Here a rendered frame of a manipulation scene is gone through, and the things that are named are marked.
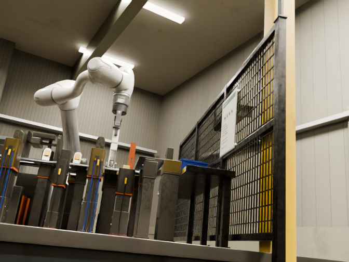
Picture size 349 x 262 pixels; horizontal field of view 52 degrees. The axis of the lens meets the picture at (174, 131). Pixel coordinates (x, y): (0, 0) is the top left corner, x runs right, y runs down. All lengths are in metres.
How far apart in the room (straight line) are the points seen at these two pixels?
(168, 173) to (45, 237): 0.79
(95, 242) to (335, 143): 4.20
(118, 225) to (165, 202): 0.24
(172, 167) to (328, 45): 4.20
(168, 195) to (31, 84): 7.15
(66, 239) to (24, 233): 0.10
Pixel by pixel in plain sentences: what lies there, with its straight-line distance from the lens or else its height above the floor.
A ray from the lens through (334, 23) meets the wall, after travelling 5.63.
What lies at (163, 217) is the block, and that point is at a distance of 1.59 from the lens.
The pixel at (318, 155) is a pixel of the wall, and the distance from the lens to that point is 5.05.
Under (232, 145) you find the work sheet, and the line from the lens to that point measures 1.70.
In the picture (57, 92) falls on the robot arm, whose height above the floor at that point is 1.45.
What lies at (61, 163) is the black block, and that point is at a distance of 1.57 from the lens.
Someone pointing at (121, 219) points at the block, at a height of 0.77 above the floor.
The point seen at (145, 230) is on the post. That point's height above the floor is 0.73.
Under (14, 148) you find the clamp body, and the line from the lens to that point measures 1.60.
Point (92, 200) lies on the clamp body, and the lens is 1.49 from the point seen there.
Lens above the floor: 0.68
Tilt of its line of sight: 18 degrees up
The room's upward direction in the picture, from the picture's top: 6 degrees clockwise
